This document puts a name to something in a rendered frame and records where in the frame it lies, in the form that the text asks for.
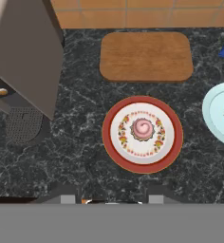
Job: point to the red and white patterned plate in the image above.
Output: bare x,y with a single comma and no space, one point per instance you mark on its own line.
142,163

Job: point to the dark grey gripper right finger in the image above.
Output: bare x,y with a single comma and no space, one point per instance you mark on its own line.
156,198

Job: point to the light blue plate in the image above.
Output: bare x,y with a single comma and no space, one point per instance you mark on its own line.
213,115

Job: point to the brown wooden cutting board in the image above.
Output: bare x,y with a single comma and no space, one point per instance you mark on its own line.
146,56

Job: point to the pink swirl frosted cupcake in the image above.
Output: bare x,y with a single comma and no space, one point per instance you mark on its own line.
142,128

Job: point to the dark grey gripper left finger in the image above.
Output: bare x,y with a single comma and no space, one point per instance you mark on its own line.
68,198

